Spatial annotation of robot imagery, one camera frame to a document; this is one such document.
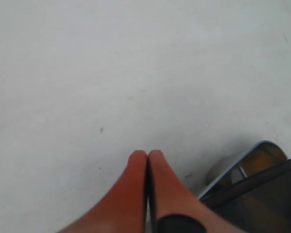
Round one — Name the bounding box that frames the yellow toy cheese wedge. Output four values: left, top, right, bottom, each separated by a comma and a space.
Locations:
240, 148, 287, 177

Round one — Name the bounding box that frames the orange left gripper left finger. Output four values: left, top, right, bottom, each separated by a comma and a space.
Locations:
60, 150, 147, 233

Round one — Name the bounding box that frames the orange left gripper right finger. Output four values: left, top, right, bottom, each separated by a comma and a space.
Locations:
148, 150, 240, 233

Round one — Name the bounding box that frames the stainless steel lunch box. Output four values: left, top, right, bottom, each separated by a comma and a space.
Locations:
197, 140, 289, 199

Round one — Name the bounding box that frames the dark transparent lunch box lid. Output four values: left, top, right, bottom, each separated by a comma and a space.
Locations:
200, 159, 291, 233

